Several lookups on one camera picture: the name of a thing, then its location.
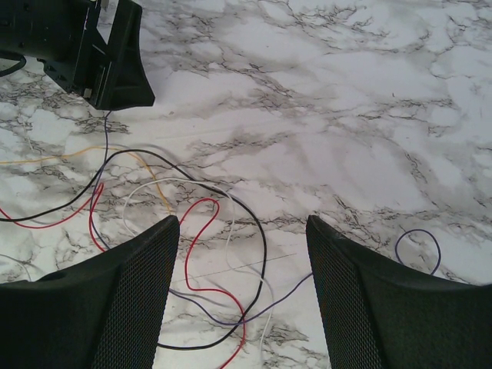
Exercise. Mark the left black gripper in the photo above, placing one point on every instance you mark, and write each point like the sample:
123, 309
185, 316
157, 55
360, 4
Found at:
63, 36

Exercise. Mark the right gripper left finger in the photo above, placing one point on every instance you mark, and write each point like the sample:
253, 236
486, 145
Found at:
105, 312

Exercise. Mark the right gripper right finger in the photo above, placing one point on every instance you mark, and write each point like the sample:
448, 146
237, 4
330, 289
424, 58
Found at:
377, 313

